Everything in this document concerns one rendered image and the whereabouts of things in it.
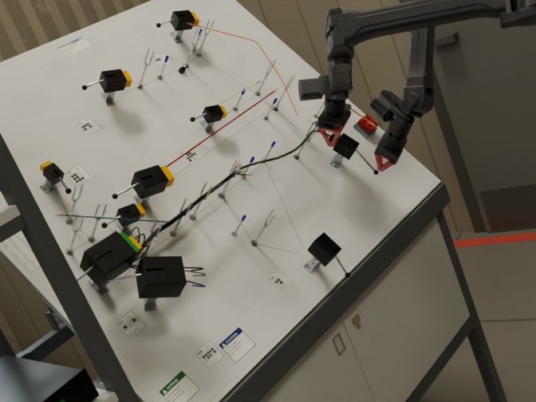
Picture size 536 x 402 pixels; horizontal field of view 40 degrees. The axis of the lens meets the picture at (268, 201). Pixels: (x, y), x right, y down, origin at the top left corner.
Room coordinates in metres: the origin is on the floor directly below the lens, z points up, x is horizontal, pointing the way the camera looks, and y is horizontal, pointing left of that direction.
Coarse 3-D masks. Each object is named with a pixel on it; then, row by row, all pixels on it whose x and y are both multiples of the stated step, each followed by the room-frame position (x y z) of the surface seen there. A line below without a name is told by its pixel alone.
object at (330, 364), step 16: (336, 336) 1.73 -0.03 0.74; (320, 352) 1.68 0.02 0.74; (336, 352) 1.72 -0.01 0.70; (352, 352) 1.75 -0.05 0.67; (304, 368) 1.63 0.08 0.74; (320, 368) 1.67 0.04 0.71; (336, 368) 1.70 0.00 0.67; (352, 368) 1.74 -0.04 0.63; (288, 384) 1.59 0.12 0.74; (304, 384) 1.62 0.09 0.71; (320, 384) 1.65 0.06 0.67; (336, 384) 1.69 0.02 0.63; (352, 384) 1.72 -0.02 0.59; (272, 400) 1.55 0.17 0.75; (288, 400) 1.58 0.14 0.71; (304, 400) 1.61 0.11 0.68; (320, 400) 1.64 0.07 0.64; (336, 400) 1.67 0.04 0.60; (352, 400) 1.71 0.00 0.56; (368, 400) 1.75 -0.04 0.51
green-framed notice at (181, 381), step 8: (176, 376) 1.44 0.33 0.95; (184, 376) 1.45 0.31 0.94; (168, 384) 1.43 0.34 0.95; (176, 384) 1.43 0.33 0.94; (184, 384) 1.43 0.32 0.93; (192, 384) 1.44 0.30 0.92; (160, 392) 1.41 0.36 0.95; (168, 392) 1.41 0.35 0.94; (176, 392) 1.42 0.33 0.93; (184, 392) 1.42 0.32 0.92; (192, 392) 1.42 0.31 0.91; (168, 400) 1.40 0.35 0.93; (176, 400) 1.40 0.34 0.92; (184, 400) 1.41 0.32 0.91
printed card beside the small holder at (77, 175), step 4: (72, 168) 1.81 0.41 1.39; (76, 168) 1.81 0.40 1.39; (80, 168) 1.82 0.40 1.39; (64, 172) 1.79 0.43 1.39; (68, 172) 1.80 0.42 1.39; (72, 172) 1.80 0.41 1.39; (76, 172) 1.80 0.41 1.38; (80, 172) 1.81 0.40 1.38; (84, 172) 1.81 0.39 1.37; (68, 176) 1.79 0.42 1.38; (72, 176) 1.79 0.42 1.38; (76, 176) 1.79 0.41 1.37; (80, 176) 1.80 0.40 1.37; (84, 176) 1.80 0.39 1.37; (88, 176) 1.80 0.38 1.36; (72, 180) 1.78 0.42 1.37; (76, 180) 1.79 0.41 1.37; (80, 180) 1.79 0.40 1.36; (84, 180) 1.79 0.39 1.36; (76, 184) 1.78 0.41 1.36
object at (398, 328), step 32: (416, 256) 2.02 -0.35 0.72; (448, 256) 2.13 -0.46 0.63; (384, 288) 1.90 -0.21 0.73; (416, 288) 1.99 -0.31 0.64; (448, 288) 2.09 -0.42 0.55; (352, 320) 1.78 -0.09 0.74; (384, 320) 1.86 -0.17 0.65; (416, 320) 1.95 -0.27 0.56; (448, 320) 2.05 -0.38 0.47; (384, 352) 1.83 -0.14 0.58; (416, 352) 1.92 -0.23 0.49; (384, 384) 1.80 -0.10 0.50; (416, 384) 1.88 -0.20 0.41
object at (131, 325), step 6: (132, 312) 1.54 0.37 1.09; (126, 318) 1.53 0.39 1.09; (132, 318) 1.53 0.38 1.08; (138, 318) 1.53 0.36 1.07; (120, 324) 1.51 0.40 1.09; (126, 324) 1.51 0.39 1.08; (132, 324) 1.52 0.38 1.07; (138, 324) 1.52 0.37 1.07; (144, 324) 1.52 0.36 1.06; (126, 330) 1.50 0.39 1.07; (132, 330) 1.51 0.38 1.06; (138, 330) 1.51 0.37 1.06; (132, 336) 1.50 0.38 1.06
